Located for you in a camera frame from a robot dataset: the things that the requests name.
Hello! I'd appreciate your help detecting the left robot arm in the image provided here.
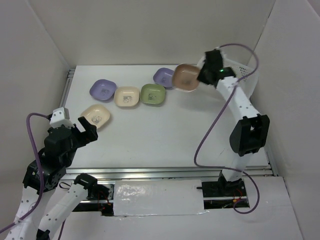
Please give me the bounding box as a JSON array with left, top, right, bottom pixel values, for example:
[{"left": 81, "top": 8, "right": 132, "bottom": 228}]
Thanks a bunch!
[{"left": 1, "top": 113, "right": 113, "bottom": 240}]

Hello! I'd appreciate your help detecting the green panda plate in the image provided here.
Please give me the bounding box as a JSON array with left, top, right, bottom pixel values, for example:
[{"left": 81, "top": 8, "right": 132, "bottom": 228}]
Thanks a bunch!
[{"left": 140, "top": 83, "right": 166, "bottom": 105}]

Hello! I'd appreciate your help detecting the purple panda plate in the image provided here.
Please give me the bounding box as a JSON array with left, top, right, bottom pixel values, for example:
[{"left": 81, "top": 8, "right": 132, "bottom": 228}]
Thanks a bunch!
[
  {"left": 153, "top": 67, "right": 174, "bottom": 89},
  {"left": 89, "top": 79, "right": 117, "bottom": 102}
]

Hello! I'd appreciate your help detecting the aluminium table edge rail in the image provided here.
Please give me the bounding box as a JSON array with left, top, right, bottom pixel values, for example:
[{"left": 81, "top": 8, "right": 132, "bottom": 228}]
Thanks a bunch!
[{"left": 61, "top": 164, "right": 273, "bottom": 180}]

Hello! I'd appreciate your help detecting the cream panda plate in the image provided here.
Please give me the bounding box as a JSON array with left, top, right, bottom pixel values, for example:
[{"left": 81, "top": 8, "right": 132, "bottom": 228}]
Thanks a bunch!
[
  {"left": 80, "top": 104, "right": 111, "bottom": 129},
  {"left": 114, "top": 86, "right": 140, "bottom": 108}
]

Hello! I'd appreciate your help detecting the cream panda plate front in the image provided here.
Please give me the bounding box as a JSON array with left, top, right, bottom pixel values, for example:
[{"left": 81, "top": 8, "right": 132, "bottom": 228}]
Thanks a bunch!
[{"left": 80, "top": 104, "right": 111, "bottom": 129}]

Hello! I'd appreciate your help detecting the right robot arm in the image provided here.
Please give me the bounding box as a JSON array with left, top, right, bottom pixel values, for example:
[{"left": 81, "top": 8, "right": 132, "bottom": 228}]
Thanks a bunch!
[{"left": 197, "top": 48, "right": 270, "bottom": 196}]

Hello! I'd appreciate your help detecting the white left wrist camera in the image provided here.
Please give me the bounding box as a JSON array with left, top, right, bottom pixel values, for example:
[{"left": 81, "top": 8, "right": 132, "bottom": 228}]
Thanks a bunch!
[{"left": 49, "top": 107, "right": 73, "bottom": 128}]

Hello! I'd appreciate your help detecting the white foil cover sheet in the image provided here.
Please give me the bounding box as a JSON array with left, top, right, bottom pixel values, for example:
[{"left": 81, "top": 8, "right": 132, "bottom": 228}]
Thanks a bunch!
[{"left": 113, "top": 180, "right": 205, "bottom": 217}]

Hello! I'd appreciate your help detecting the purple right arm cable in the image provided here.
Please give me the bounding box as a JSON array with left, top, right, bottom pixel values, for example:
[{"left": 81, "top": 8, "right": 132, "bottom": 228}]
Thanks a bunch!
[{"left": 194, "top": 43, "right": 261, "bottom": 215}]

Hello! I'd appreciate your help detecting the brown panda plate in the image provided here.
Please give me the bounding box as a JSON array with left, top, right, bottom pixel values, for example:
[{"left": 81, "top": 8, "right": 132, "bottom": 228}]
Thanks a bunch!
[{"left": 172, "top": 63, "right": 200, "bottom": 92}]

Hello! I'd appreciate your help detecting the white plastic bin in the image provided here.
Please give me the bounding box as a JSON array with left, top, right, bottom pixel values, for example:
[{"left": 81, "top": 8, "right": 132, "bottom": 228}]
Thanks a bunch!
[{"left": 196, "top": 51, "right": 258, "bottom": 97}]

